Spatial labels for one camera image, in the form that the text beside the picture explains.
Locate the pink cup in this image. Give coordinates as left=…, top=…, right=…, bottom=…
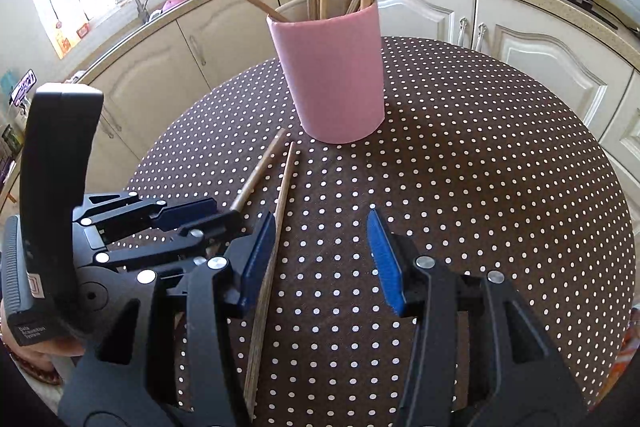
left=266, top=2, right=386, bottom=145

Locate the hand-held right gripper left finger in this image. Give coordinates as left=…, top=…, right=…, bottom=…
left=57, top=211, right=277, bottom=427

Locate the person's left forearm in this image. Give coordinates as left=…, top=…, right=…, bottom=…
left=7, top=352, right=63, bottom=390

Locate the metal faucet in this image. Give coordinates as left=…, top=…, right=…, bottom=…
left=117, top=0, right=151, bottom=25

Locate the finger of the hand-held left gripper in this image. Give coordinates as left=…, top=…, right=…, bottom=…
left=72, top=193, right=218, bottom=240
left=95, top=209, right=246, bottom=271

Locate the orange bottle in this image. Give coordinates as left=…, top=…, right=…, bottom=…
left=52, top=22, right=71, bottom=58

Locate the smartphone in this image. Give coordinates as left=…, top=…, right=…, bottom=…
left=10, top=68, right=37, bottom=108

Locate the brown polka dot tablecloth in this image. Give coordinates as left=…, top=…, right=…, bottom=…
left=122, top=36, right=630, bottom=413

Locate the person's left hand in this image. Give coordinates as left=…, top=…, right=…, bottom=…
left=0, top=297, right=86, bottom=360

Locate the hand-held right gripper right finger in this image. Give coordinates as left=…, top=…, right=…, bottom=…
left=366, top=208, right=587, bottom=427

